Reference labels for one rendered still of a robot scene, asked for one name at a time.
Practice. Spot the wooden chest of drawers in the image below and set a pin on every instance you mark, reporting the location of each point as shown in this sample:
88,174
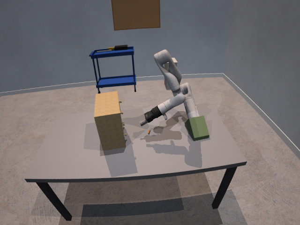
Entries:
108,121

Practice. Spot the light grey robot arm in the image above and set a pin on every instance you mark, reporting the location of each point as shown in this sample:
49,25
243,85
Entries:
173,77

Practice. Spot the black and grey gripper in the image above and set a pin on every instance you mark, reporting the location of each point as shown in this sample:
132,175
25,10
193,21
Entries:
155,113

